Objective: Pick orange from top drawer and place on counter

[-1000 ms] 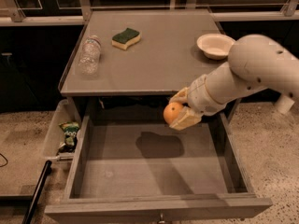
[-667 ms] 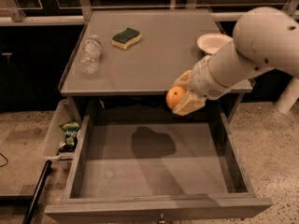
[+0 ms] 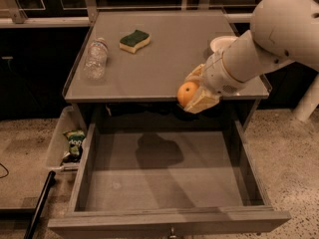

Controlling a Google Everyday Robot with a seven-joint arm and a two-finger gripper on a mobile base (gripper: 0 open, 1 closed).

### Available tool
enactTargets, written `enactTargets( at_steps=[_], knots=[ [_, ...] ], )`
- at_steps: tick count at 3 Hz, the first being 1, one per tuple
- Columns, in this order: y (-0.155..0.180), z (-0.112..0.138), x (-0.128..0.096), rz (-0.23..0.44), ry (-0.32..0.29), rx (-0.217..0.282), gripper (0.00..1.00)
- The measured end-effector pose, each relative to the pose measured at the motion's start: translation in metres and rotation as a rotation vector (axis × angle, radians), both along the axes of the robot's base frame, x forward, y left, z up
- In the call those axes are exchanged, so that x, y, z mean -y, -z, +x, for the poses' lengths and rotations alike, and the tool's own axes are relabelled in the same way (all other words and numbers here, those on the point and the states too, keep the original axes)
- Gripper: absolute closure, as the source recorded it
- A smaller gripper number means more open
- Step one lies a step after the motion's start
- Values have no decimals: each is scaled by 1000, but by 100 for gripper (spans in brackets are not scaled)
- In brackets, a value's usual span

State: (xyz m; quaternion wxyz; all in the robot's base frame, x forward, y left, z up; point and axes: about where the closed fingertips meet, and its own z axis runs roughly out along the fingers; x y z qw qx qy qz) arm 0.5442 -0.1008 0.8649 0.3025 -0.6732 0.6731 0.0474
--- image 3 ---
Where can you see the white bowl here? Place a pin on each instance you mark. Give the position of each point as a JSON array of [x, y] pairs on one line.
[[221, 42]]

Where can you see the green and yellow sponge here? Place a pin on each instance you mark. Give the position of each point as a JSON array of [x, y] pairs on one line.
[[134, 41]]

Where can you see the green snack bag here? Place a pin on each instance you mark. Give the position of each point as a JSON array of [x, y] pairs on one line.
[[75, 140]]

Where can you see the grey cabinet counter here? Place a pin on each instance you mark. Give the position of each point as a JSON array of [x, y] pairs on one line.
[[143, 85]]

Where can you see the clear plastic water bottle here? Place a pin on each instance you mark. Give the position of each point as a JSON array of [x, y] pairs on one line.
[[96, 59]]

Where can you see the open grey top drawer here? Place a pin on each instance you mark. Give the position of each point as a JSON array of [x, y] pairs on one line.
[[138, 179]]

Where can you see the metal window railing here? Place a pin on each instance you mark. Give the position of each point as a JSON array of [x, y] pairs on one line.
[[66, 14]]

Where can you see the clear plastic bin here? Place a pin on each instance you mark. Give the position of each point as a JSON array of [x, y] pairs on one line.
[[58, 145]]

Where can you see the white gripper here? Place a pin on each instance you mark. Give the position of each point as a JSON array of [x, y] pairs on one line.
[[218, 74]]

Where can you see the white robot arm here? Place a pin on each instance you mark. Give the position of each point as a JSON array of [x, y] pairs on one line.
[[281, 32]]

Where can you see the orange fruit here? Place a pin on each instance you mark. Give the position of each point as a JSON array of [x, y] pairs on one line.
[[186, 92]]

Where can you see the metal drawer handle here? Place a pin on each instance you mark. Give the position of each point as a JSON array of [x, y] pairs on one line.
[[171, 234]]

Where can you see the black pole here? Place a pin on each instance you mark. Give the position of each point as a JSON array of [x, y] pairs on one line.
[[50, 181]]

